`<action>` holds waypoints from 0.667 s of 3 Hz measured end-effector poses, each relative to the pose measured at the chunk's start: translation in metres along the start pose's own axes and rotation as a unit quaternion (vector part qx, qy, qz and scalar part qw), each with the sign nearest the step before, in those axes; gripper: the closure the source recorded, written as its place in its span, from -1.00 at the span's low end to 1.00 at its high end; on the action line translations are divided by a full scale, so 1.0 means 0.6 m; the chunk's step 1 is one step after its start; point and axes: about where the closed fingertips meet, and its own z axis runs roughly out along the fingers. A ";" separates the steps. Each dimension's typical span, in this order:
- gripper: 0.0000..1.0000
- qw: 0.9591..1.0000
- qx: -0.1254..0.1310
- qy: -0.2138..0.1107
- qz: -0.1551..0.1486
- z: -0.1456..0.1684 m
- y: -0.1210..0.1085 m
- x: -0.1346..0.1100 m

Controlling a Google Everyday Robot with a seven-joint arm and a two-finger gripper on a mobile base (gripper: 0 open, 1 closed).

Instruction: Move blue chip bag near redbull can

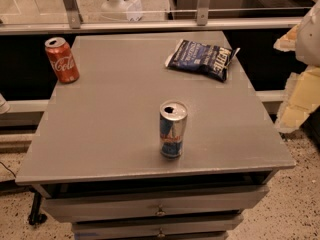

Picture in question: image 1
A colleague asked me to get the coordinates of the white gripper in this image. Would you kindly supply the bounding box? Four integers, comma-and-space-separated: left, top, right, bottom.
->
273, 1, 320, 133

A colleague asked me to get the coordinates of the blue chip bag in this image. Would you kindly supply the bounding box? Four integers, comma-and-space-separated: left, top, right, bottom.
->
165, 39, 240, 82

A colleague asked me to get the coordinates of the red bull can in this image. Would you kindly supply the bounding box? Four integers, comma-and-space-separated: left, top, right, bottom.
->
160, 100, 188, 159

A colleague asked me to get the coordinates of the red coca-cola can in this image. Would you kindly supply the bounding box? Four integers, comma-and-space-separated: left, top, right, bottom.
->
45, 37, 80, 84

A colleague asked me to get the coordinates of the grey drawer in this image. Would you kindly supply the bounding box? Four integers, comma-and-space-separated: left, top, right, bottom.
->
72, 214, 243, 240
43, 185, 269, 222

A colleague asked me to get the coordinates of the grey drawer cabinet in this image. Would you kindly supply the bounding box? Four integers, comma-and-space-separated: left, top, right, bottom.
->
16, 33, 294, 240

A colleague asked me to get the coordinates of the top grey drawer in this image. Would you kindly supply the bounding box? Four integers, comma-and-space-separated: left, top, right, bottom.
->
43, 185, 269, 222

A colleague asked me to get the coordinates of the black caster leg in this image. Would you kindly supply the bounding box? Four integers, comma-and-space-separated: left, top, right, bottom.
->
28, 190, 47, 226

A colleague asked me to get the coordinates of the right metal bracket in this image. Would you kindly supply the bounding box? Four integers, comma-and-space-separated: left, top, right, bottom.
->
196, 0, 211, 26

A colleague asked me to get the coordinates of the metal bracket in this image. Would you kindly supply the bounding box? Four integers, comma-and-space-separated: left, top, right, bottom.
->
196, 0, 211, 26
63, 0, 82, 29

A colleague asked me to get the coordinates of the white pedestal base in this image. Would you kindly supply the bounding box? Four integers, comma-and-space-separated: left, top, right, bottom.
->
100, 0, 143, 22

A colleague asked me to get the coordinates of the left metal bracket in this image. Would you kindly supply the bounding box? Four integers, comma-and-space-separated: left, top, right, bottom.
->
63, 0, 82, 29

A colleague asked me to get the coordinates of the metal railing frame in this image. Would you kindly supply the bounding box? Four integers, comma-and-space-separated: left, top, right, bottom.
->
0, 17, 302, 35

